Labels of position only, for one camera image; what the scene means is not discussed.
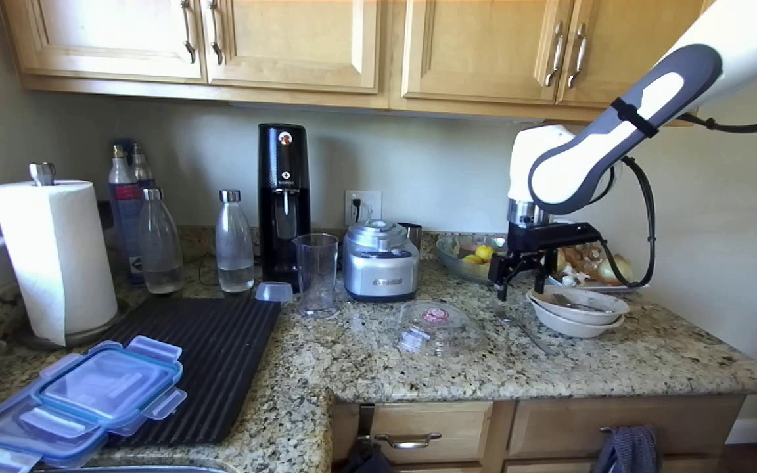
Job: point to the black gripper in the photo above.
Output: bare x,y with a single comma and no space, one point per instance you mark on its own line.
532,241

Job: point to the cream ceramic bowl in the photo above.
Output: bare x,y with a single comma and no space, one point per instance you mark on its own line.
599,307
578,329

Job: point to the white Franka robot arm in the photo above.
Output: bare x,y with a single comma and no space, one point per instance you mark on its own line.
572,170

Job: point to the glass fruit bowl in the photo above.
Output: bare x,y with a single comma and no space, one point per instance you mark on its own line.
453,257

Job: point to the yellow lemon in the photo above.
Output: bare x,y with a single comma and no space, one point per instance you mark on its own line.
471,260
484,252

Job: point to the brown round vegetable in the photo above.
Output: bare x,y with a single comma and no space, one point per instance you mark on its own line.
584,260

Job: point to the clear plastic container pink label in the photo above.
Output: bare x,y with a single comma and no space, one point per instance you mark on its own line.
436,315

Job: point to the large pale onion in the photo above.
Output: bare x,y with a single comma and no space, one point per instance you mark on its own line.
618,269

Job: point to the silver white food chopper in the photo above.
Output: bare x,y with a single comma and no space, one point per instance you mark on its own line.
379,265

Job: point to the wood drawer base cabinet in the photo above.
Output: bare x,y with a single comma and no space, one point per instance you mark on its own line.
553,428

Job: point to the grey hanging towel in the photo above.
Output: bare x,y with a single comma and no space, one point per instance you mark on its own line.
626,449

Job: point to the clear drinking glass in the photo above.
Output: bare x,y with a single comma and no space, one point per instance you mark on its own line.
316,277

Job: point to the dark hanging cloth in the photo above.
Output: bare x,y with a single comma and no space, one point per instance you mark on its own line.
366,461

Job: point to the small grey plastic cap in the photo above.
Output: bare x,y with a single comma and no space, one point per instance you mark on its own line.
274,293

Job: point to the black soda maker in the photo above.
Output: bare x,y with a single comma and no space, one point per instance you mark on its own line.
284,174

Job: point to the clear plastic bottle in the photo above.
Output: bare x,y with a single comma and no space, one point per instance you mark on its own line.
235,244
162,251

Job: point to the black ribbed drying mat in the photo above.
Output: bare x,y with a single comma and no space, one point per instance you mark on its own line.
211,357

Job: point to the dark capped bottle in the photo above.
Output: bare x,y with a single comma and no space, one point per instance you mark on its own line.
143,170

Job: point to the dark blue bottle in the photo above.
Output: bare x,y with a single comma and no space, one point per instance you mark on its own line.
123,218

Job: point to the small blue latch food container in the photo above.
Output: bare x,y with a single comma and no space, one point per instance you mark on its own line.
112,381

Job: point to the white paper towel roll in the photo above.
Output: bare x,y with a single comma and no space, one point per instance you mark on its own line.
54,252

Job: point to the metal paper towel holder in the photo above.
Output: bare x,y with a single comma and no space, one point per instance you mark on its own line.
41,170

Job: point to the large blue latch food container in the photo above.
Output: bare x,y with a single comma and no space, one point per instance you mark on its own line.
11,428

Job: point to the white wall outlet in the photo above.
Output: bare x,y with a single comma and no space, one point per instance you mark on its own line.
369,203

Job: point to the light wood wall cabinet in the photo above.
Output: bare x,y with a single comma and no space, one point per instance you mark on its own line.
308,43

